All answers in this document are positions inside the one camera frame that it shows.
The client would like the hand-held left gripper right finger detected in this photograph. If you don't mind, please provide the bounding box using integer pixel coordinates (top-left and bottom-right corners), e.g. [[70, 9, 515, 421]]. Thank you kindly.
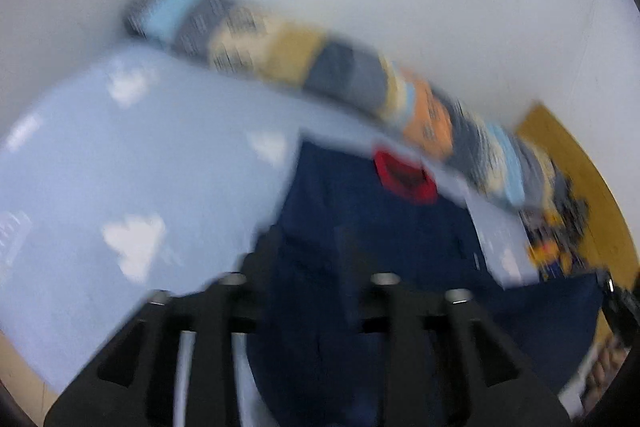
[[339, 231, 572, 427]]

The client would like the navy blue work jacket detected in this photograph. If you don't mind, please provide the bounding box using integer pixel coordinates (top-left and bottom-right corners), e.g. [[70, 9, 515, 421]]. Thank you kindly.
[[245, 139, 606, 427]]

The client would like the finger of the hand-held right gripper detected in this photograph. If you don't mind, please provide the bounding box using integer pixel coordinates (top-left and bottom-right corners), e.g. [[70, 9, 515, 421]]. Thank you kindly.
[[600, 272, 640, 348]]

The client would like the light blue fleece bed sheet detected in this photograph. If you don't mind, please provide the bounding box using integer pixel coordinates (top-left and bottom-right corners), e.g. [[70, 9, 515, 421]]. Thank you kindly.
[[0, 44, 601, 415]]

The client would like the patchwork rolled blanket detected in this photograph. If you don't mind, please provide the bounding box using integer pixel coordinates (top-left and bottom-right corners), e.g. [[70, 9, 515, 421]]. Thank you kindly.
[[122, 0, 571, 212]]

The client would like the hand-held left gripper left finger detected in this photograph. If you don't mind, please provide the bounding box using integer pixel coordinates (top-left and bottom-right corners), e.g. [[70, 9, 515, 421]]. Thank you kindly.
[[45, 226, 287, 427]]

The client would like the floral patterned cloth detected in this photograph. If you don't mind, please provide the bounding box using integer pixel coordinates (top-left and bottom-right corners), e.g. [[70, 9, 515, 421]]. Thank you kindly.
[[520, 162, 596, 280]]

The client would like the wooden headboard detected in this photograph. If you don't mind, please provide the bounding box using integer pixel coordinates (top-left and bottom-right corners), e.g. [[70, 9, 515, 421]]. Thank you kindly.
[[515, 102, 633, 373]]

